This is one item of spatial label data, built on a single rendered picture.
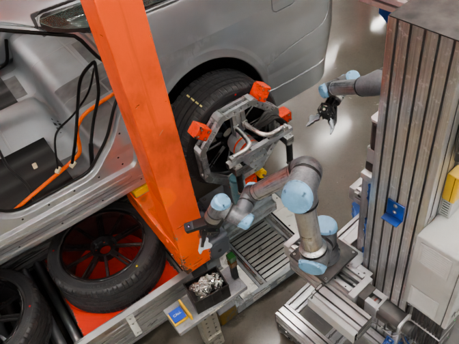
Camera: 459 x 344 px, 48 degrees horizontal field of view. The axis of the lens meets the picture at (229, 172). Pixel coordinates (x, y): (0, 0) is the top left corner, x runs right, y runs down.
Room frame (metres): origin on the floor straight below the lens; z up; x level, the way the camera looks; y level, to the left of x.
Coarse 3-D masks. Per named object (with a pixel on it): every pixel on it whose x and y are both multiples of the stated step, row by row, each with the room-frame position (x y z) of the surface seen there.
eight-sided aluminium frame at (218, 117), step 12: (252, 96) 2.22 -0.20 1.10; (228, 108) 2.15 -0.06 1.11; (240, 108) 2.15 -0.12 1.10; (264, 108) 2.21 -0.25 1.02; (276, 108) 2.24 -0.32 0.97; (216, 120) 2.08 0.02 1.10; (216, 132) 2.06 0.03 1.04; (204, 144) 2.02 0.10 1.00; (276, 144) 2.23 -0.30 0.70; (204, 156) 2.01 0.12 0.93; (204, 168) 2.00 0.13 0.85; (252, 168) 2.16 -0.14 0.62; (216, 180) 2.03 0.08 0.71; (228, 180) 2.06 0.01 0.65
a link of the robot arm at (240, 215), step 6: (240, 204) 1.43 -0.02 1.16; (246, 204) 1.43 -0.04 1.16; (252, 204) 1.44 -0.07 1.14; (234, 210) 1.40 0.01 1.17; (240, 210) 1.40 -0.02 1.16; (246, 210) 1.40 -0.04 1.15; (228, 216) 1.38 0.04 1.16; (234, 216) 1.38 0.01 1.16; (240, 216) 1.37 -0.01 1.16; (246, 216) 1.37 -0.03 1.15; (252, 216) 1.38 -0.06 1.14; (234, 222) 1.37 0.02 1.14; (240, 222) 1.36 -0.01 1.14; (246, 222) 1.35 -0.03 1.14; (246, 228) 1.34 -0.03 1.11
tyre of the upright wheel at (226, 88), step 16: (208, 80) 2.33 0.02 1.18; (224, 80) 2.31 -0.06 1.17; (240, 80) 2.32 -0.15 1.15; (192, 96) 2.26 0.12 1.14; (208, 96) 2.20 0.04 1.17; (224, 96) 2.19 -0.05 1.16; (240, 96) 2.24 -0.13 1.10; (272, 96) 2.34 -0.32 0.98; (176, 112) 2.23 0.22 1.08; (192, 112) 2.16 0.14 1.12; (208, 112) 2.14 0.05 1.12; (192, 144) 2.08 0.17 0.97; (192, 160) 2.06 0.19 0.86; (192, 176) 2.06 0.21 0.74
